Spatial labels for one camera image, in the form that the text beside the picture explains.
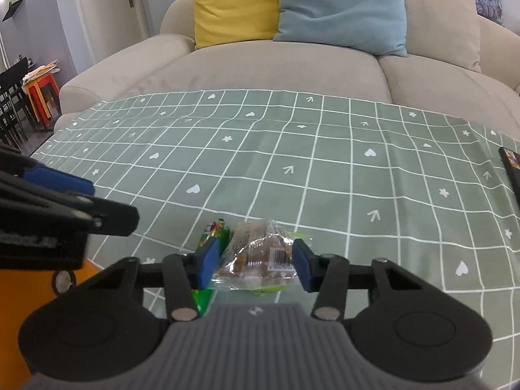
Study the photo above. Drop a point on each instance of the orange cardboard box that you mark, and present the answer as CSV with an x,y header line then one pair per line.
x,y
22,293

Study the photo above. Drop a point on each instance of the red orange stool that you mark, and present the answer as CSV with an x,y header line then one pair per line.
x,y
43,93

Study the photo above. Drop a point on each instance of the beige cushion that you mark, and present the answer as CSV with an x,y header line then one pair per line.
x,y
444,30

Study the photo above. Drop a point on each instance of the white door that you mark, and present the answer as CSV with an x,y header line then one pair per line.
x,y
111,25

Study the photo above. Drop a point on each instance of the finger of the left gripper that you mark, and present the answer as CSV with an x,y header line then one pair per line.
x,y
108,217
46,177

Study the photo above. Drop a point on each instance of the light blue cushion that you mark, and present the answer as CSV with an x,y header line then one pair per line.
x,y
377,27

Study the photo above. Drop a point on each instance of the yellow cushion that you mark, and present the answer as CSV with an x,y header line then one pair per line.
x,y
227,21

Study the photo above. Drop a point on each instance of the clear cake snack pack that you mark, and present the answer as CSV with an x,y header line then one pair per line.
x,y
258,258

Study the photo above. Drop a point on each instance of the green checked tablecloth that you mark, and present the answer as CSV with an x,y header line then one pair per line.
x,y
356,178

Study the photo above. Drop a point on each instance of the green candy wrapper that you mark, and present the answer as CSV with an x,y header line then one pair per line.
x,y
214,240

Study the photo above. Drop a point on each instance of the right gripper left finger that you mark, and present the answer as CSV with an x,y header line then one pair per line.
x,y
112,322

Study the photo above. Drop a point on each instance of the beige sofa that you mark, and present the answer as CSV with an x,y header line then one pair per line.
x,y
170,61

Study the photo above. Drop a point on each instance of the black notebook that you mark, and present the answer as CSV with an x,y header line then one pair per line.
x,y
510,160

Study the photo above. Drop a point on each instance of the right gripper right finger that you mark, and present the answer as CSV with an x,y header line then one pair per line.
x,y
398,322

